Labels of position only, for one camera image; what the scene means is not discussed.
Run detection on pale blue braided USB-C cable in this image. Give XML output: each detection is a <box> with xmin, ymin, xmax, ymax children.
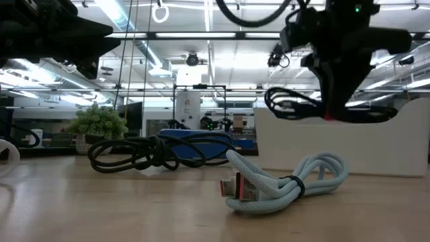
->
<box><xmin>220</xmin><ymin>149</ymin><xmax>350</xmax><ymax>215</ymax></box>

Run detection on black metal frame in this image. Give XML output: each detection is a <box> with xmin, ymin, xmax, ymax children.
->
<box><xmin>172</xmin><ymin>83</ymin><xmax>228</xmax><ymax>132</ymax></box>

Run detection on white column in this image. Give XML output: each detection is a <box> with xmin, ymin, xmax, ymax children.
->
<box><xmin>175</xmin><ymin>91</ymin><xmax>202</xmax><ymax>130</ymax></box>

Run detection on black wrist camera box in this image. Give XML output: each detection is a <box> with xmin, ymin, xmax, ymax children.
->
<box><xmin>279</xmin><ymin>7</ymin><xmax>324</xmax><ymax>54</ymax></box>

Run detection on green potted plant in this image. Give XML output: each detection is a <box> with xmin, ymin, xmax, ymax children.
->
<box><xmin>65</xmin><ymin>102</ymin><xmax>130</xmax><ymax>140</ymax></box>

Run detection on thin dark hanging cord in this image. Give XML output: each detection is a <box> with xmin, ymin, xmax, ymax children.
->
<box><xmin>141</xmin><ymin>0</ymin><xmax>153</xmax><ymax>108</ymax></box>

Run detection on black hanging cord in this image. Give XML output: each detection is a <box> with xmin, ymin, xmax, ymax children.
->
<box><xmin>113</xmin><ymin>0</ymin><xmax>134</xmax><ymax>110</ymax></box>

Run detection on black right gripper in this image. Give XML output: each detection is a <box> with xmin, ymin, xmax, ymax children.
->
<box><xmin>300</xmin><ymin>6</ymin><xmax>413</xmax><ymax>122</ymax></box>

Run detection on white patterned plant pot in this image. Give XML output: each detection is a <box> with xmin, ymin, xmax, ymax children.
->
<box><xmin>74</xmin><ymin>133</ymin><xmax>114</xmax><ymax>156</ymax></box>

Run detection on cardboard box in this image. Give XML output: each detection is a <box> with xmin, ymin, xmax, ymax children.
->
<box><xmin>232</xmin><ymin>116</ymin><xmax>249</xmax><ymax>132</ymax></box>

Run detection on round black ceiling camera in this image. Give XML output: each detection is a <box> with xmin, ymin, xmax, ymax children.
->
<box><xmin>185</xmin><ymin>52</ymin><xmax>200</xmax><ymax>67</ymax></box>

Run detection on black ceiling camera with cable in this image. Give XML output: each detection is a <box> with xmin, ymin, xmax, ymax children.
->
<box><xmin>267</xmin><ymin>43</ymin><xmax>290</xmax><ymax>69</ymax></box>

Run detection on white canister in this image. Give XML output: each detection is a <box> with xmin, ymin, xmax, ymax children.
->
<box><xmin>28</xmin><ymin>128</ymin><xmax>44</xmax><ymax>149</ymax></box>

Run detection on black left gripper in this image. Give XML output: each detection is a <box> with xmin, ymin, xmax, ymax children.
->
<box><xmin>0</xmin><ymin>0</ymin><xmax>122</xmax><ymax>81</ymax></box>

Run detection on blue box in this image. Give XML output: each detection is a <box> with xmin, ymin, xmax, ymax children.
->
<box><xmin>157</xmin><ymin>128</ymin><xmax>236</xmax><ymax>160</ymax></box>

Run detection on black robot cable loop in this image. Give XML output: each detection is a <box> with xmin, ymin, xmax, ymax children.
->
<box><xmin>214</xmin><ymin>0</ymin><xmax>294</xmax><ymax>28</ymax></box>

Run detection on thick black hose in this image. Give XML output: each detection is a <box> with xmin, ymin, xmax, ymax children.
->
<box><xmin>0</xmin><ymin>119</ymin><xmax>41</xmax><ymax>149</ymax></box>

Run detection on black USB-C cable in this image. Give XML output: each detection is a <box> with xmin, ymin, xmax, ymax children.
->
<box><xmin>87</xmin><ymin>132</ymin><xmax>236</xmax><ymax>174</ymax></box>

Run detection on black monitor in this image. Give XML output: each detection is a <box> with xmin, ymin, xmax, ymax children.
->
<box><xmin>117</xmin><ymin>101</ymin><xmax>144</xmax><ymax>138</ymax></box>

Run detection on white plastic tray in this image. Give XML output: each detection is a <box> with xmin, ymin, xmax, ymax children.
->
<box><xmin>253</xmin><ymin>97</ymin><xmax>430</xmax><ymax>178</ymax></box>

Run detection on black cable with red band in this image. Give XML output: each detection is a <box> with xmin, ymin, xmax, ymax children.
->
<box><xmin>263</xmin><ymin>86</ymin><xmax>399</xmax><ymax>124</ymax></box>

